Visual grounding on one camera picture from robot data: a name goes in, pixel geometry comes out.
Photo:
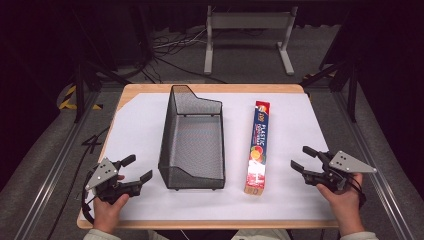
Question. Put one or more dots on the long plastic wrap box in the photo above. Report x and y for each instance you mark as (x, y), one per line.
(259, 146)

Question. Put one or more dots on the black metal stand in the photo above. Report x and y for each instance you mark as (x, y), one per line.
(351, 93)
(79, 90)

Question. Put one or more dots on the person's right hand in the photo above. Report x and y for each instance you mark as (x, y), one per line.
(346, 206)

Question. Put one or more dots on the black tape floor mark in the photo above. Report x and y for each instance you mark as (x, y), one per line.
(91, 143)

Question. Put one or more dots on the person's left hand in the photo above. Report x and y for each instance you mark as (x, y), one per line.
(107, 213)

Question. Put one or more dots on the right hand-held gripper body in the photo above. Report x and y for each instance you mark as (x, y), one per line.
(348, 164)

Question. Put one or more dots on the yellow black hazard tape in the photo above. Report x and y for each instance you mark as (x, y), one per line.
(66, 106)

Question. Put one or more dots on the aluminium floor rail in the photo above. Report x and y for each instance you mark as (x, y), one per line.
(376, 186)
(50, 186)

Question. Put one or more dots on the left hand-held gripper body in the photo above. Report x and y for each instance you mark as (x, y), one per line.
(101, 175)

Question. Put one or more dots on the white paper table sheet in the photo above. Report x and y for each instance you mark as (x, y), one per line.
(140, 133)

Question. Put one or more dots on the white metal stand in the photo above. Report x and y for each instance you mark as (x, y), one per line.
(250, 20)

